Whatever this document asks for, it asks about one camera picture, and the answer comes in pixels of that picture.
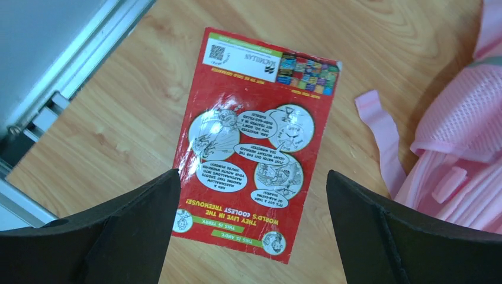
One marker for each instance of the red comic book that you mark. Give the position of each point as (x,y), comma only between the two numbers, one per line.
(249,141)

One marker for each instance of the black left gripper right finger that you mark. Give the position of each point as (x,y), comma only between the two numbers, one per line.
(382,241)

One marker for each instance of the pink student backpack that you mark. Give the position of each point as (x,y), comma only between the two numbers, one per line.
(457,177)

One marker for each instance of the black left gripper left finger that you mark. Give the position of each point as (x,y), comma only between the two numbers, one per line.
(123,240)

